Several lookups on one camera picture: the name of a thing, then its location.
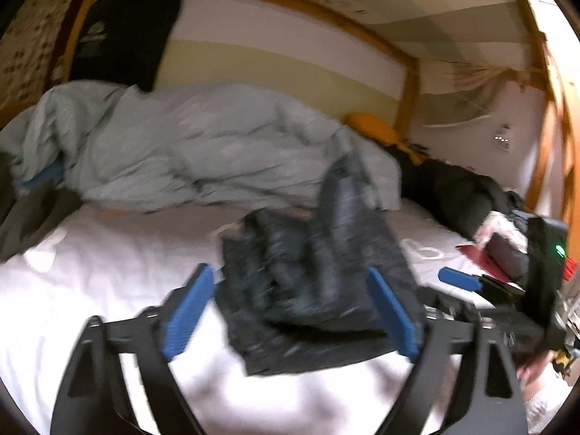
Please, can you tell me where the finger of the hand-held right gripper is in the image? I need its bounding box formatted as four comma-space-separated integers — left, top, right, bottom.
437, 266, 488, 294
419, 287, 488, 322

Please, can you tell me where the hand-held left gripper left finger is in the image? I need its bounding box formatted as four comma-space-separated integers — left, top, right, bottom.
50, 263, 216, 435

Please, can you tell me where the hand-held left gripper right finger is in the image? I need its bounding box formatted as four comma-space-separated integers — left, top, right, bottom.
366, 266, 530, 435

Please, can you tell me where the dark grey down jacket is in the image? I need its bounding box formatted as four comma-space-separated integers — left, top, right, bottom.
213, 145, 424, 377

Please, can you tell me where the person's right hand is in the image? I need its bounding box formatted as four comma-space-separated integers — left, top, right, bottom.
517, 344, 556, 388

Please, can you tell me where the red notebook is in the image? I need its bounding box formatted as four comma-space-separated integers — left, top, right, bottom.
455, 242, 531, 286

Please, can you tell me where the grey folded cloth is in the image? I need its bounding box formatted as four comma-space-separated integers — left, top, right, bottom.
487, 231, 531, 277

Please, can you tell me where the white floral cloth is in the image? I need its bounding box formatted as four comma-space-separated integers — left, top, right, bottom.
473, 211, 522, 243

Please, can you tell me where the dark green puffer coat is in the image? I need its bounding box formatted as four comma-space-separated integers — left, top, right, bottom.
399, 154, 526, 241

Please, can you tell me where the white heart print bed sheet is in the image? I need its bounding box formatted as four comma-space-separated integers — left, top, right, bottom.
0, 199, 544, 435

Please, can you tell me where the light blue floral duvet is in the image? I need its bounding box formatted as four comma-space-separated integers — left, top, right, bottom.
0, 79, 404, 214

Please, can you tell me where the orange pillow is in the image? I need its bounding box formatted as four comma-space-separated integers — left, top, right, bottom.
347, 112, 427, 164

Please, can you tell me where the olive green cloth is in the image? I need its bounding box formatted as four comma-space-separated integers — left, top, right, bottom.
0, 152, 82, 264

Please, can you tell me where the pale checkered tied curtain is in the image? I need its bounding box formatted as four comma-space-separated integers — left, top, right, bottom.
419, 61, 544, 128

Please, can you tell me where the small blue cloth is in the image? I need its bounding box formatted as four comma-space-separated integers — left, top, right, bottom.
18, 161, 66, 191

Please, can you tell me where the pastel checkered canopy sheet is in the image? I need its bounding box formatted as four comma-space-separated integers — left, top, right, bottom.
104, 0, 540, 62

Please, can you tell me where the black bag at headboard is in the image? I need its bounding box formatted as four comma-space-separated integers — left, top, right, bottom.
68, 0, 182, 91

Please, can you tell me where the brown patterned curtain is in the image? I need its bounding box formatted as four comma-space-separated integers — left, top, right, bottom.
0, 0, 87, 119

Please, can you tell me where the white wall device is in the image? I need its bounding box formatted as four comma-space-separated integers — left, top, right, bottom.
494, 122, 515, 150

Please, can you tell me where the wooden bunk bed frame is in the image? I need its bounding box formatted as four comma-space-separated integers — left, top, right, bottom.
68, 0, 576, 218

